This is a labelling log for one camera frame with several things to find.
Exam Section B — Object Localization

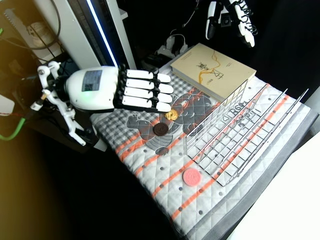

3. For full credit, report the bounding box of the beige book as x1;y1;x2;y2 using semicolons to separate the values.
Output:
169;42;258;103

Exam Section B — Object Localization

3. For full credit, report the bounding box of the brown toy sandwich cookie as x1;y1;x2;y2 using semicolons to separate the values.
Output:
153;122;170;137

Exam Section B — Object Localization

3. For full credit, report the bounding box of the pink toy sandwich cookie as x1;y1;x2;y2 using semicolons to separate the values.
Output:
182;167;203;187

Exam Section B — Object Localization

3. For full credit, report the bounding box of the grey power strip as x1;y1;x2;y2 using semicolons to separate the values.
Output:
156;33;196;57

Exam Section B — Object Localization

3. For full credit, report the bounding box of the grey quilt with bear print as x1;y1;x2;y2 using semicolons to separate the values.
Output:
89;59;313;240

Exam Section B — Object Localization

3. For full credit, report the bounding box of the grey column with blue light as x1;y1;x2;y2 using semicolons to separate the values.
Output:
33;0;137;71

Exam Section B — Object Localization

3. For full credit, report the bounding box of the beige twine spool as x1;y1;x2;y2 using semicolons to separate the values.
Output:
26;21;55;48

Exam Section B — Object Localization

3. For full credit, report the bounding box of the wire dish rack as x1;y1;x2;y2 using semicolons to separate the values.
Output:
186;79;310;187

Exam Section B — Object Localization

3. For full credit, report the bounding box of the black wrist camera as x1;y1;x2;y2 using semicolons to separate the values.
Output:
82;127;99;146

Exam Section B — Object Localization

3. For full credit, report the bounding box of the thin dangling cable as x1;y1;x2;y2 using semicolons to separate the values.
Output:
181;0;201;28

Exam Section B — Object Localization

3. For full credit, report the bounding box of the black cable loop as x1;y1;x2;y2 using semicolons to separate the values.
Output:
0;0;62;51

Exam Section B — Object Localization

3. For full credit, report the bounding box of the green cable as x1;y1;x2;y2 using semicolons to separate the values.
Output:
0;117;26;142

